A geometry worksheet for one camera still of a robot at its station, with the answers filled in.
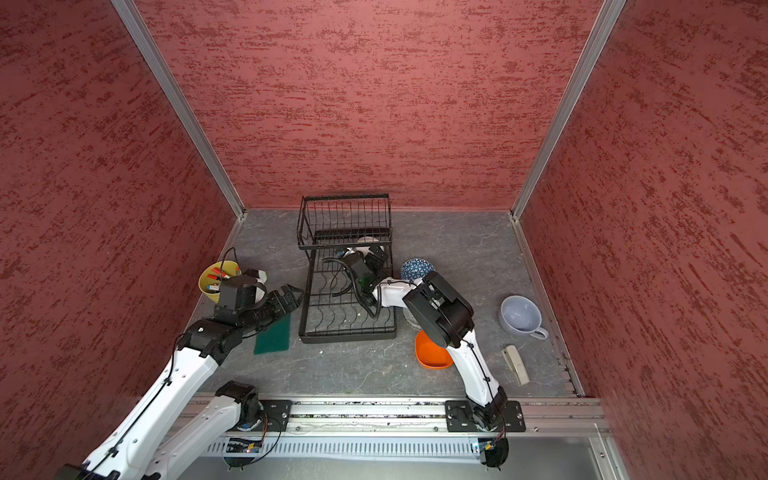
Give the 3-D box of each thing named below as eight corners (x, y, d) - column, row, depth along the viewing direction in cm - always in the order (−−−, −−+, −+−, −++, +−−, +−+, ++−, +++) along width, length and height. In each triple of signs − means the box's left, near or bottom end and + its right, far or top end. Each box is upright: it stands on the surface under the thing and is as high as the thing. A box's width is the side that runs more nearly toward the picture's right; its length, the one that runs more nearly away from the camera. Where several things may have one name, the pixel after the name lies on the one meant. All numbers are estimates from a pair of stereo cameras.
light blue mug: (499, 342, 89) (507, 332, 83) (491, 306, 96) (497, 295, 90) (537, 342, 89) (548, 333, 83) (526, 306, 96) (535, 295, 90)
